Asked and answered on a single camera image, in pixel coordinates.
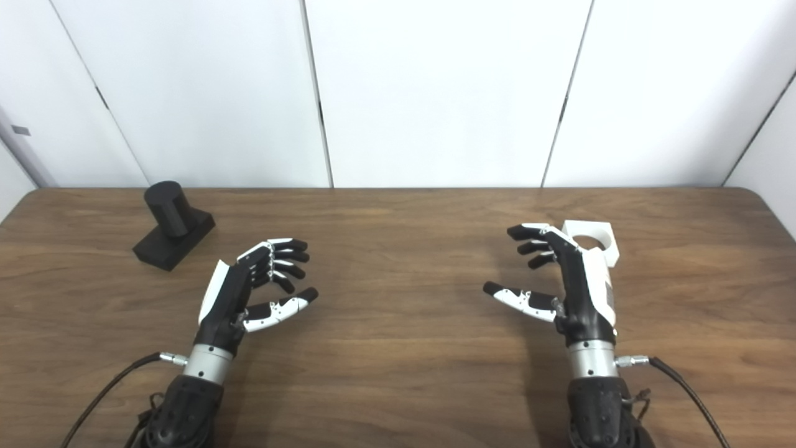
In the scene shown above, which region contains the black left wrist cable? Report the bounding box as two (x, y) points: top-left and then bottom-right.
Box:
(60, 352), (187, 448)

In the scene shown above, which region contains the black peg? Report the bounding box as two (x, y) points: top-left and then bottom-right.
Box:
(132, 181), (216, 272)

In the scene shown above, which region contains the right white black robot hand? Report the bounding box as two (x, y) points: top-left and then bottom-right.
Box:
(483, 223), (618, 347)

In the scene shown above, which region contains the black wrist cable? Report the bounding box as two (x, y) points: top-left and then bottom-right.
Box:
(614, 355), (731, 448)
(60, 352), (187, 448)

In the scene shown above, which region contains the white square piece with hole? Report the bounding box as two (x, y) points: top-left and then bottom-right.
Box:
(562, 220), (621, 268)

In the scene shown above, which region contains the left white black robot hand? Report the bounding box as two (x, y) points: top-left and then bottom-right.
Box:
(194, 238), (319, 357)

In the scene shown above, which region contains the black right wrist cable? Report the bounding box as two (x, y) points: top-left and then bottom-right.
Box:
(614, 355), (731, 448)

